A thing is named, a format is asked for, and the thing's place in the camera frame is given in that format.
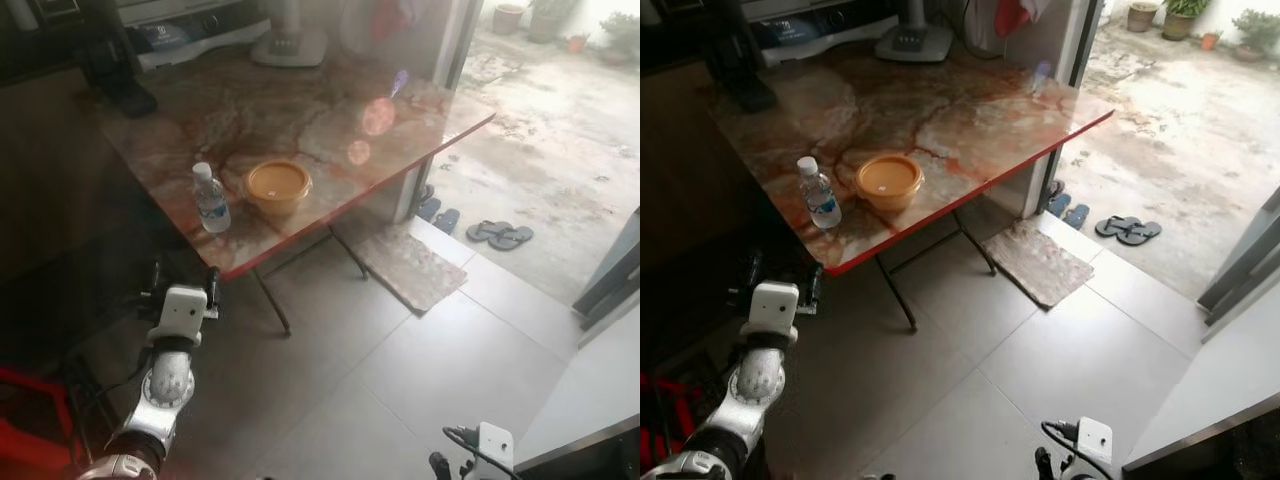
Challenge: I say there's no clear plastic water bottle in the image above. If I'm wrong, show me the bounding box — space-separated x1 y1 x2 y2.
192 162 232 234
797 156 842 230

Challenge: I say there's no orange lidded plastic bowl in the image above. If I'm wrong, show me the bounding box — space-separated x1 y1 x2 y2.
855 154 925 212
243 160 313 218

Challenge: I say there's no mottled pink door mat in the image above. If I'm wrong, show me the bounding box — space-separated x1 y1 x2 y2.
983 220 1094 309
350 222 468 314

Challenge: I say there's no dark grey sliding door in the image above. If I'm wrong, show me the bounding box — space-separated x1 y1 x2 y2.
575 210 641 326
1198 185 1280 326

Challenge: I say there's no red plastic stool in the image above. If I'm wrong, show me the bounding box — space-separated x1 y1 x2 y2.
0 365 79 473
640 375 701 471

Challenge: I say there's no black countertop appliance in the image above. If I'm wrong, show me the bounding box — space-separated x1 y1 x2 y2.
80 0 159 119
700 0 779 113

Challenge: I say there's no printed cardboard appliance box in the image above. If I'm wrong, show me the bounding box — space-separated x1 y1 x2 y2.
745 0 901 69
118 0 271 71

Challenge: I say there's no white fan base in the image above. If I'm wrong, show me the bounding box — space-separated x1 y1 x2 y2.
876 0 953 64
250 0 329 68

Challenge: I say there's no bushy potted plant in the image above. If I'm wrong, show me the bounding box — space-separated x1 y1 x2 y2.
1232 10 1280 63
600 12 641 61

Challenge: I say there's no green plant in brown pot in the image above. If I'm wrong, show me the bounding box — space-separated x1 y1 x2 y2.
1163 0 1211 41
528 0 571 43

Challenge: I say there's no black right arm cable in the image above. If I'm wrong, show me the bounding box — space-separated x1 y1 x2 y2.
443 426 501 480
1041 420 1101 480

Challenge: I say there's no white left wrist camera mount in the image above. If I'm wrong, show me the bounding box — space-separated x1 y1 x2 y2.
148 285 209 348
750 282 801 346

